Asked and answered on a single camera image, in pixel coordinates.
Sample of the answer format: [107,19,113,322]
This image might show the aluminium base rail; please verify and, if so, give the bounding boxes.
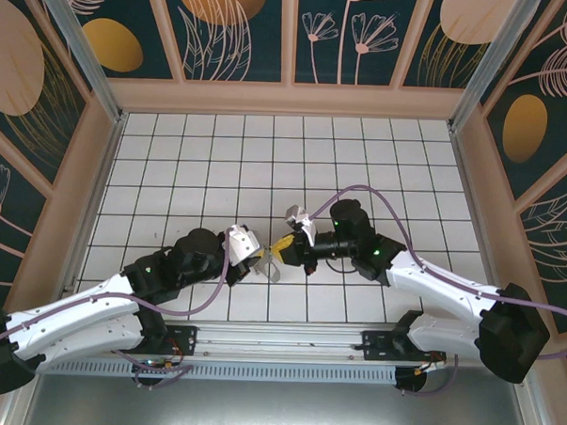
[164,321,404,366]

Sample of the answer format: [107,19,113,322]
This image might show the red and black wires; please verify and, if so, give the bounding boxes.
[162,342,185,375]
[411,350,449,377]

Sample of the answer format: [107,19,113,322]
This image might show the grey slotted cable duct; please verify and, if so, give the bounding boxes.
[35,350,400,392]

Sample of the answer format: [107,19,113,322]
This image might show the aluminium corner post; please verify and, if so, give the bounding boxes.
[448,0,544,136]
[23,0,133,123]

